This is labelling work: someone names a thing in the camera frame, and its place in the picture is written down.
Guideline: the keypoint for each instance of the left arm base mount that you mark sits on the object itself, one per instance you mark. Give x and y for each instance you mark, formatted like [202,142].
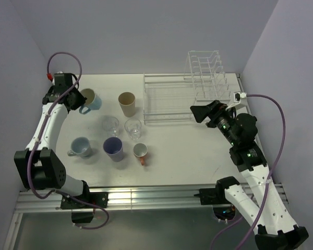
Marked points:
[83,207]

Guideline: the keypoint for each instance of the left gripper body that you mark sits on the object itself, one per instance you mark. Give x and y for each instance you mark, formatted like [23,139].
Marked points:
[79,99]

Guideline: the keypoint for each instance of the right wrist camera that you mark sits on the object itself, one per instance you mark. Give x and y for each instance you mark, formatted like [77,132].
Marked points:
[239,101]

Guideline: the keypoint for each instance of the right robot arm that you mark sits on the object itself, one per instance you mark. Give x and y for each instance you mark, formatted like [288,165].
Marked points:
[271,223]

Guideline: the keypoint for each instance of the clear glass left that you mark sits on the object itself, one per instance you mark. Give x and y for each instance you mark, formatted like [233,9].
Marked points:
[110,125]

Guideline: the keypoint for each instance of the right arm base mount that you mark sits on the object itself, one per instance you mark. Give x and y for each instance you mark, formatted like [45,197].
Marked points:
[223,210]

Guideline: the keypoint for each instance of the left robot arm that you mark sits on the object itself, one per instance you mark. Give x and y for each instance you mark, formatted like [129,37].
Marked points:
[40,169]

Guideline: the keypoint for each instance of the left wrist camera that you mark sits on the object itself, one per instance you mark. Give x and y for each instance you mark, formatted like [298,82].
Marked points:
[51,76]

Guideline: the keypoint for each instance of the clear glass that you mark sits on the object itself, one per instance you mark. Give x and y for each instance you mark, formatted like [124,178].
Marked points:
[110,125]
[133,128]

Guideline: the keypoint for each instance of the light blue faceted mug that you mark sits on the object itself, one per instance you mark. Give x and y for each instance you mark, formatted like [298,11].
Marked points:
[93,101]

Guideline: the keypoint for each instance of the pale blue teacup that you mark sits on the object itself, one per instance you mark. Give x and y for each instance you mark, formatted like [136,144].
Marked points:
[80,147]

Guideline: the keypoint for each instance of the white wire dish rack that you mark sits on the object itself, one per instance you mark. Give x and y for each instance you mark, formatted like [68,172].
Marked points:
[167,99]

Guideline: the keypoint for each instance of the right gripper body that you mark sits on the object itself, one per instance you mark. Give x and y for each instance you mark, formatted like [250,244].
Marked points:
[218,109]

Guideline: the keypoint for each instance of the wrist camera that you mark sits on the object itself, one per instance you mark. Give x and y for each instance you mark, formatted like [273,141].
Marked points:
[51,76]
[239,101]

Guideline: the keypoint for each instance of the clear acrylic plate holder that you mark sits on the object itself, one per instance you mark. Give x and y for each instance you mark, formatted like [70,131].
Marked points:
[205,70]

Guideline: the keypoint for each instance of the clear glass right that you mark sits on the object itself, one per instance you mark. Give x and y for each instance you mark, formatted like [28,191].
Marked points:
[133,128]

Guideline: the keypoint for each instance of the orange espresso cup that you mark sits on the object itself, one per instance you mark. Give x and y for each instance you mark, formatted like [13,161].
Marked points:
[140,150]

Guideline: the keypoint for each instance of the beige tall tumbler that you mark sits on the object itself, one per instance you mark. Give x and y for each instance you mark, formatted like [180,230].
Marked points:
[127,103]

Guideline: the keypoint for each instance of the purple tumbler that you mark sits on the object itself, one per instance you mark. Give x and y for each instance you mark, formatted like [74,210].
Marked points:
[113,147]

